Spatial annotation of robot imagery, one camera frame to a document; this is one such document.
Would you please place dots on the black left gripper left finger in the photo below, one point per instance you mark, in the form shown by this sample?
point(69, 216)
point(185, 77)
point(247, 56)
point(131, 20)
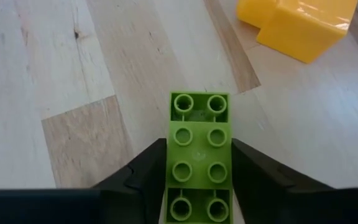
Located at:
point(141, 186)

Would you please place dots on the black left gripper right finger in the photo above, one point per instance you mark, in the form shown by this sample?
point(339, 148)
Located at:
point(259, 193)

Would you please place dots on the lime green toy block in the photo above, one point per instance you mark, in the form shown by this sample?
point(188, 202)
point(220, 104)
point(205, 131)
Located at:
point(199, 149)

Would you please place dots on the yellow toy block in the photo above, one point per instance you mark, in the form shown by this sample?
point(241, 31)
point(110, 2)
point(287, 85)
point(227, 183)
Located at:
point(303, 31)

